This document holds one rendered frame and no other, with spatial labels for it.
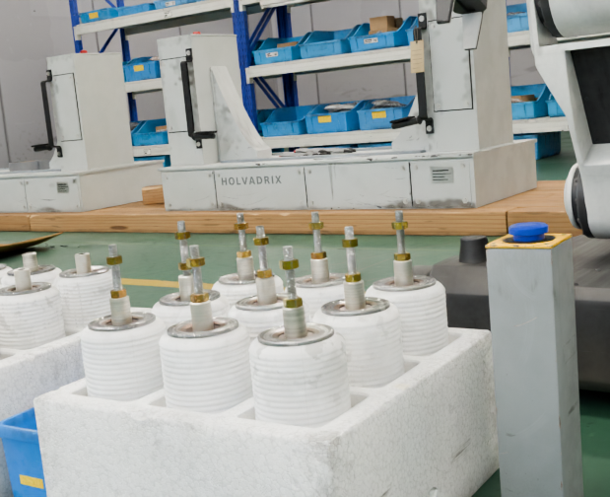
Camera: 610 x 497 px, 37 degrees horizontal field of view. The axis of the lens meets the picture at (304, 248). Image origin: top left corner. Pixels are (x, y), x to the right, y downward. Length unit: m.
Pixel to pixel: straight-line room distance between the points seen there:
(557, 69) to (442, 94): 1.75
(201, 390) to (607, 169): 0.79
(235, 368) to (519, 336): 0.29
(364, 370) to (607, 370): 0.46
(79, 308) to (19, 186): 3.25
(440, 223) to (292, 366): 2.23
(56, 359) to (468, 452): 0.57
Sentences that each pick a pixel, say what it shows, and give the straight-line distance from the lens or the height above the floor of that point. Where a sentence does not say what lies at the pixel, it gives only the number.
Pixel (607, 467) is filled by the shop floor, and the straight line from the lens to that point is 1.20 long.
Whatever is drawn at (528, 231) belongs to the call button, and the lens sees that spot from 0.95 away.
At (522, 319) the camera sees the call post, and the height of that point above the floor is 0.24.
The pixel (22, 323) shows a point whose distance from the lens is 1.31.
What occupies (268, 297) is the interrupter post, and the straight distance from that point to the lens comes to 1.04.
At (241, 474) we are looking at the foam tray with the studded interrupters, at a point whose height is 0.13.
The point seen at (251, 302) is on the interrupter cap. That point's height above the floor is 0.25.
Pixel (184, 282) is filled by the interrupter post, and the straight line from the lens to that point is 1.11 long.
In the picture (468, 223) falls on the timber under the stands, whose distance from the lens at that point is 3.01.
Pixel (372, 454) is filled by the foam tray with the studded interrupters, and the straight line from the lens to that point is 0.89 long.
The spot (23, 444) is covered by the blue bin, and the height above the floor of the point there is 0.10.
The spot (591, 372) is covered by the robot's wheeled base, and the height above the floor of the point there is 0.07.
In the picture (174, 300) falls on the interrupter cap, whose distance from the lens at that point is 1.13.
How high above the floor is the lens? 0.47
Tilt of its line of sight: 9 degrees down
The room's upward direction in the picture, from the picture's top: 5 degrees counter-clockwise
